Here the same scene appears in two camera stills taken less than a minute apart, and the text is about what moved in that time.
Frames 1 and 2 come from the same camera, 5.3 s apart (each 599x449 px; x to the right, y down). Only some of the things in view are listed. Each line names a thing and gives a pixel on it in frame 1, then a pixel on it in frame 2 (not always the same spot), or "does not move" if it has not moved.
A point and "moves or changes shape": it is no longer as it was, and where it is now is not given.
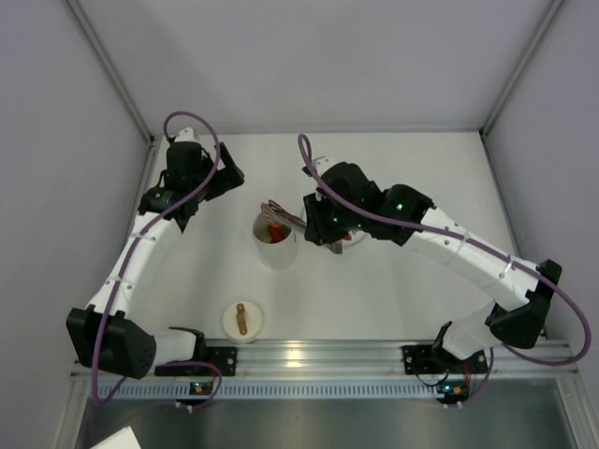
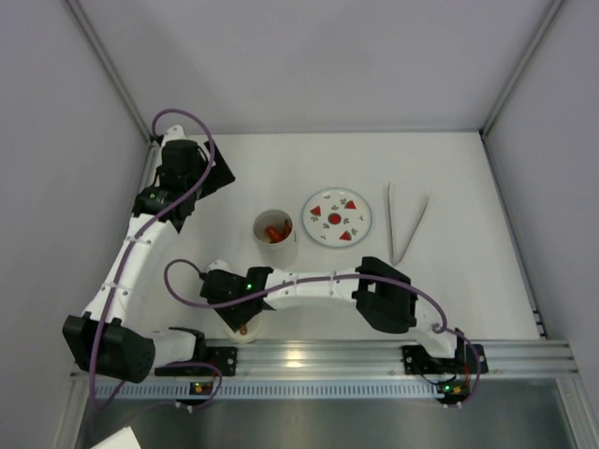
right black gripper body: x=316 y=221 to x=239 y=316
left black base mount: x=224 y=357 does not move
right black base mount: x=437 y=359 does not move
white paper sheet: x=124 y=439 does not move
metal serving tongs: x=270 y=210 moves or changes shape
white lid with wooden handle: x=241 y=322 does not move
